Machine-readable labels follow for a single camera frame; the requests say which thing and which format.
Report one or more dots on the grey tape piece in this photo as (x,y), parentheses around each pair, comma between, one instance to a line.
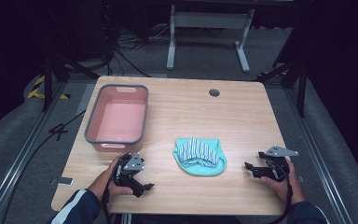
(65,181)

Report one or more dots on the black metal stand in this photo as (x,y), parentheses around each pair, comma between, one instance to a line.
(47,81)
(301,90)

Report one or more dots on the teal and striped cloth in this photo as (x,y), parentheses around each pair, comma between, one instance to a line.
(199,166)

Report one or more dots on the black tape cross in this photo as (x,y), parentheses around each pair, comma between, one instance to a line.
(58,131)

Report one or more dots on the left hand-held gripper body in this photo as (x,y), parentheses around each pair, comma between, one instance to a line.
(133,163)

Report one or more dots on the pink basin with grey rim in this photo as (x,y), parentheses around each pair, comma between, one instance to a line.
(121,118)

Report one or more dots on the aluminium floor rail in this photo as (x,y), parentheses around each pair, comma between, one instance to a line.
(28,140)
(320,161)

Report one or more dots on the person's left hand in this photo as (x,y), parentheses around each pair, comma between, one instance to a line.
(104,183)

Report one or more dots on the grey metal desk frame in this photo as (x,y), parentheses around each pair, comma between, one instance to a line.
(208,20)

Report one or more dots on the yellow black hazard tape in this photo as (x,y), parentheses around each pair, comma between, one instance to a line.
(37,90)

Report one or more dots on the person's right hand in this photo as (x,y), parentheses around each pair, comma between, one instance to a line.
(293,186)

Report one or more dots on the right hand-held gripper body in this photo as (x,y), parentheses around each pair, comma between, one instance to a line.
(278,152)

